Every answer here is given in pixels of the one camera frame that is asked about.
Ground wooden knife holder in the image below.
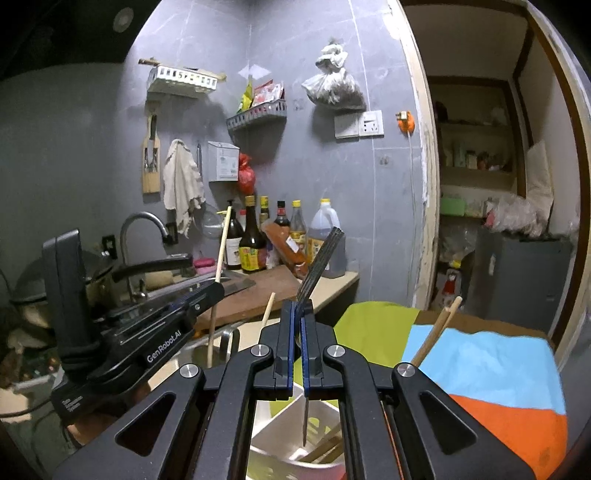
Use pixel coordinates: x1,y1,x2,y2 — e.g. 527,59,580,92
141,103,163,195

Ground clear bottle yellow cap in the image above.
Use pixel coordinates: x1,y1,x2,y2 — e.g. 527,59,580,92
289,199,308,260

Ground red white bottle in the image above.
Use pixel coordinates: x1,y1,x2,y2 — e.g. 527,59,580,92
442,260,463,297

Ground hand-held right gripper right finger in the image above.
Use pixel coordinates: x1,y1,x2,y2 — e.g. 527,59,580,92
301,312,539,480

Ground red-brown sauce pouch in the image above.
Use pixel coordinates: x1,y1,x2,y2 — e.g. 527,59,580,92
261,219,310,278

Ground wall socket panel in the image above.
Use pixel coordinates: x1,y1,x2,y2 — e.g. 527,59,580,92
334,109,385,140

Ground seasoning packets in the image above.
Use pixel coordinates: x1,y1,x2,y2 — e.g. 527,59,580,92
237,78,285,114

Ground stainless steel utensil holder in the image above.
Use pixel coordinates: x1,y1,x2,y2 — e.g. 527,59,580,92
189,325,242,370

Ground grey cabinet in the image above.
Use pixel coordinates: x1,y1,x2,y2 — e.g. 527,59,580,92
472,225,574,334

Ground cleaver with grey handle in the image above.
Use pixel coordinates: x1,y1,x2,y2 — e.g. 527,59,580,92
221,278,257,299

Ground stainless steel sink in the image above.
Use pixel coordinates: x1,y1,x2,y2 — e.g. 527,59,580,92
139,268,256,296

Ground white wall box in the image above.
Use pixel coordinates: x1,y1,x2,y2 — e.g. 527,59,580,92
207,140,241,184

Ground wire strainer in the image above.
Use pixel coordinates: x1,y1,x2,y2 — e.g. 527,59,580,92
201,205,225,241

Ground white pillow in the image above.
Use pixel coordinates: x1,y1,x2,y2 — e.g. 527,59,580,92
525,140,556,223

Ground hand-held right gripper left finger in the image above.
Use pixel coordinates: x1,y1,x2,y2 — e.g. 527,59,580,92
52,299,296,480

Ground crumpled clear plastic bag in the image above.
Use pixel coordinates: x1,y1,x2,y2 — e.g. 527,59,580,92
487,193,557,239

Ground curved steel faucet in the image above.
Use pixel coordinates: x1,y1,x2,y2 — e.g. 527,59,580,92
120,211,179,298

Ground dark bottle white label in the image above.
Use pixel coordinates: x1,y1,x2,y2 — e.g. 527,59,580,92
224,199,246,271

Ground white hanging cloth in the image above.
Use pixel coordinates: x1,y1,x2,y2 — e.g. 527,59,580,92
161,138,206,239

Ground dark pan with lid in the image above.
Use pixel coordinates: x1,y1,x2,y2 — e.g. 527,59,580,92
8,257,117,326

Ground white utensil holder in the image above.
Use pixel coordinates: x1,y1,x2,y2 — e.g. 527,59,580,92
249,396,348,480

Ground hanging clear plastic bag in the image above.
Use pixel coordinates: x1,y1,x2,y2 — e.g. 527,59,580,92
300,40,367,112

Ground dark chopsticks bundle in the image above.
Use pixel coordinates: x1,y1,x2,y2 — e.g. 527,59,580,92
296,226,345,447

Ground grey wall shelf basket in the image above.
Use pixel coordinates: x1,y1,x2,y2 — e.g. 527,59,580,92
225,101,288,133

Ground wooden cutting board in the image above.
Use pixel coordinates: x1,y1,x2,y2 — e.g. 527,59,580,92
193,267,315,332

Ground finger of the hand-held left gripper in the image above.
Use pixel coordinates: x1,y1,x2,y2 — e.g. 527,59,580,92
108,281,227,326

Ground red plastic bag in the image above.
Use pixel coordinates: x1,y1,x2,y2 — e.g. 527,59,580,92
237,152,256,195

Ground large oil jug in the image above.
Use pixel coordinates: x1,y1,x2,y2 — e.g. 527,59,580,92
307,198,347,280

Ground round ceiling light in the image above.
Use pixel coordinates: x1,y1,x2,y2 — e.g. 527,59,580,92
113,6,136,33

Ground colourful patchwork cloth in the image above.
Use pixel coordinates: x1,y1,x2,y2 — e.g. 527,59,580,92
332,302,570,468

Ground wooden door frame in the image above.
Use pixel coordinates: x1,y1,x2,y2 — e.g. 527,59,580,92
388,0,591,361

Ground storage shelf unit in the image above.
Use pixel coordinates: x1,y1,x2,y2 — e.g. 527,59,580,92
435,78,528,219

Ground white slotted wall basket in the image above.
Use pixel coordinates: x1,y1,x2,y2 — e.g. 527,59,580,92
147,65,219,99

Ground light wooden chopstick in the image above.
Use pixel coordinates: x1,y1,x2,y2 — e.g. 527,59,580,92
409,307,450,367
410,296,464,367
206,206,233,369
261,292,277,329
300,434,343,463

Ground tall dark bottle yellow label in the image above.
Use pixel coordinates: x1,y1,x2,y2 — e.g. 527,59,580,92
239,196,267,271

